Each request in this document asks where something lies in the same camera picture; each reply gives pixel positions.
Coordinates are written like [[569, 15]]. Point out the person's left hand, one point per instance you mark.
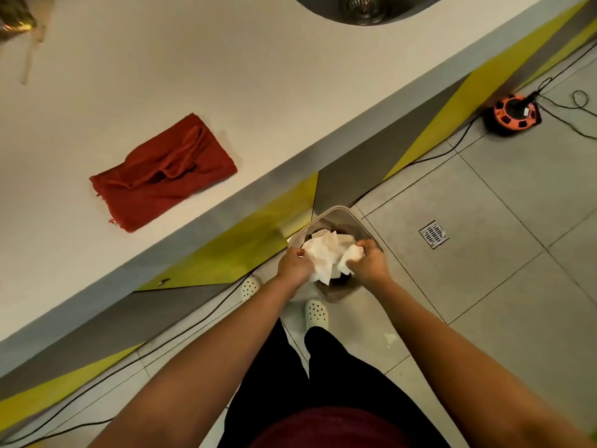
[[293, 268]]

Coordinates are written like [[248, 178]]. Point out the person's right hand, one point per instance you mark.
[[371, 268]]

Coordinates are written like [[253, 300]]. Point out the person's left fingers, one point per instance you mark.
[[308, 265]]

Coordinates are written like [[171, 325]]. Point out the person's right fingers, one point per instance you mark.
[[357, 262]]

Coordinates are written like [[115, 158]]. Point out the white paper towel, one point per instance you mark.
[[326, 256]]

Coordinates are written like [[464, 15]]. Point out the person's left forearm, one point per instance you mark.
[[200, 368]]

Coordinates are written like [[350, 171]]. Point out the person's right forearm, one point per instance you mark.
[[466, 368]]

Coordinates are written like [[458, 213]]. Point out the translucent trash bin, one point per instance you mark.
[[334, 219]]

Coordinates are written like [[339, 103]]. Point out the white clog shoe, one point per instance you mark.
[[316, 314], [250, 287]]

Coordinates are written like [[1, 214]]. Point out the grey and yellow counter cabinet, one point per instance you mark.
[[261, 237]]

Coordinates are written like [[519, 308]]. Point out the metal floor drain grate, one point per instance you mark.
[[433, 234]]

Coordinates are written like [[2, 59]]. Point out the person's black trousers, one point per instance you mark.
[[326, 382]]

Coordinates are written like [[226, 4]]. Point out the person's maroon shirt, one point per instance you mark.
[[331, 431]]

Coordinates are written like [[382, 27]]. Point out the red cloth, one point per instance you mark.
[[163, 174]]

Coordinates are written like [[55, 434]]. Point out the round steel sink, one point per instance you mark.
[[364, 6]]

